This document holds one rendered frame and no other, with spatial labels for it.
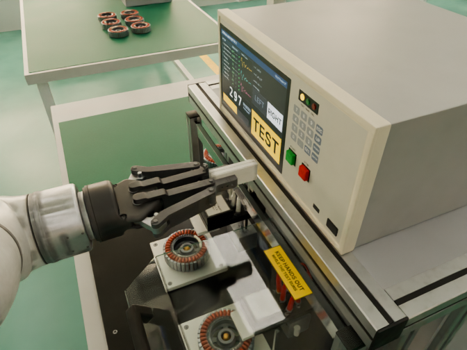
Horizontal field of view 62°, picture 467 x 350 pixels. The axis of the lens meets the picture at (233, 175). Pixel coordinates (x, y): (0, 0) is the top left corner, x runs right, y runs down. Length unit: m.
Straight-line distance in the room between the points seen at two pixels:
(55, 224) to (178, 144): 0.94
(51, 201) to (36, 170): 2.25
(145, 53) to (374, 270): 1.78
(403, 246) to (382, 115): 0.22
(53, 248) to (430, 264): 0.48
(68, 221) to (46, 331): 1.45
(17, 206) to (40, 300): 1.52
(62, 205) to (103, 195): 0.05
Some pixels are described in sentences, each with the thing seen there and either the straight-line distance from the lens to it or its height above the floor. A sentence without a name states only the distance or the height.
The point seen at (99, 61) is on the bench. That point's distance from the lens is 2.11.
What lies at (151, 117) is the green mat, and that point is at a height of 0.75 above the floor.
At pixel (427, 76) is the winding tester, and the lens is 0.57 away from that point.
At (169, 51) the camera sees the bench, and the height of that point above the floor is 0.75.
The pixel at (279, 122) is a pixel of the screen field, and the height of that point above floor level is 1.22.
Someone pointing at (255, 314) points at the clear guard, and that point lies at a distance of 0.55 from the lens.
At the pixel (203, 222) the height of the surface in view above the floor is 0.88.
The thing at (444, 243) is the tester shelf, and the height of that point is 1.11.
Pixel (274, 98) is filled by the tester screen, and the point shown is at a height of 1.25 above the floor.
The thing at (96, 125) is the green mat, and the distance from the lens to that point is 1.56.
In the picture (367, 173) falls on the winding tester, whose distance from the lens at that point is 0.47.
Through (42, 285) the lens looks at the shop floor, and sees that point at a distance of 2.07.
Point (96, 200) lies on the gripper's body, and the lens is 0.50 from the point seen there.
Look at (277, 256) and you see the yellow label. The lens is 0.61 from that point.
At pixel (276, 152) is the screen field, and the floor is 1.16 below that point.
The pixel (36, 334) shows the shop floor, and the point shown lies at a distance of 1.93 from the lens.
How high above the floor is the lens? 1.54
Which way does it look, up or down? 39 degrees down
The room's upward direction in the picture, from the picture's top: straight up
